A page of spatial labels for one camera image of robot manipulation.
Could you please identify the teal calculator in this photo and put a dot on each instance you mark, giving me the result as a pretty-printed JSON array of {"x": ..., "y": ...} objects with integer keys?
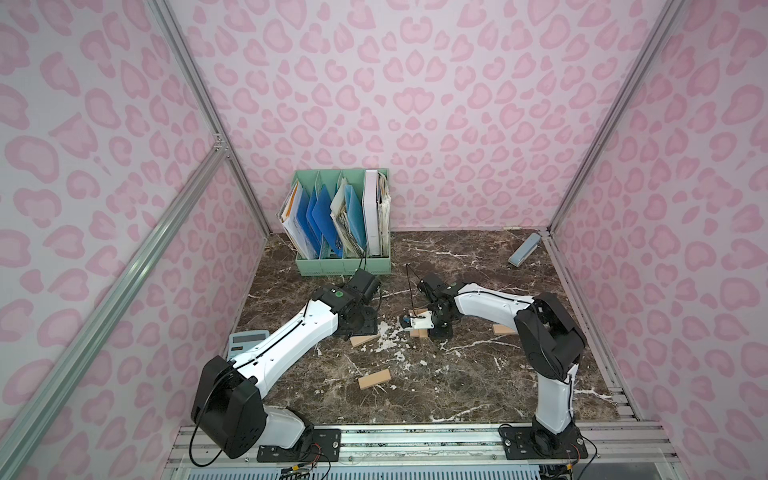
[{"x": 240, "y": 342}]

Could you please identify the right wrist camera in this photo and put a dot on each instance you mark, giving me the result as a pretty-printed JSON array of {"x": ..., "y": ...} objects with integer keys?
[{"x": 412, "y": 322}]

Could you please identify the blue folders in organizer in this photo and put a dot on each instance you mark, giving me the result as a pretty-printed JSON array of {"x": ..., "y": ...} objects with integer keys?
[{"x": 319, "y": 216}]

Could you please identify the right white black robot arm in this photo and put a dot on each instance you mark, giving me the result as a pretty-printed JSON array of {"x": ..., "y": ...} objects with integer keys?
[{"x": 553, "y": 344}]

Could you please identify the green file organizer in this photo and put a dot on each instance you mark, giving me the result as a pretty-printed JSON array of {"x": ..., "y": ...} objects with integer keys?
[{"x": 314, "y": 258}]

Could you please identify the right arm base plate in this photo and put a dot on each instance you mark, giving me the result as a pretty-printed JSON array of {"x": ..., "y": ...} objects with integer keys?
[{"x": 537, "y": 443}]

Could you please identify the white folder in organizer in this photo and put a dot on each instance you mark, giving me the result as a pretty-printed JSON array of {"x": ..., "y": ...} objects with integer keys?
[{"x": 370, "y": 205}]

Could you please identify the aluminium mounting rail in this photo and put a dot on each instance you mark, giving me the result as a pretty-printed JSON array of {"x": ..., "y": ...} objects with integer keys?
[{"x": 615, "y": 450}]

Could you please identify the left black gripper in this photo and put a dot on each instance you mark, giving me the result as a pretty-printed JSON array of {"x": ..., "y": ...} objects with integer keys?
[{"x": 363, "y": 321}]

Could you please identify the grey stapler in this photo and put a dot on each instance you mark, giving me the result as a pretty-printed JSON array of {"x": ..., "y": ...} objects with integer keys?
[{"x": 523, "y": 252}]

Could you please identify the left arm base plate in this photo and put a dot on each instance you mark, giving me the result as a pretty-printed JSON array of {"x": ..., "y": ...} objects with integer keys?
[{"x": 321, "y": 445}]

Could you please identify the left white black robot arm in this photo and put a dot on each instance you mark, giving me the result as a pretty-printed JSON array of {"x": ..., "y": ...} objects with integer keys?
[{"x": 229, "y": 401}]

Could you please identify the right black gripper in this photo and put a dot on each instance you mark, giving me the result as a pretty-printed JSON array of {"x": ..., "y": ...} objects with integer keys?
[{"x": 437, "y": 309}]

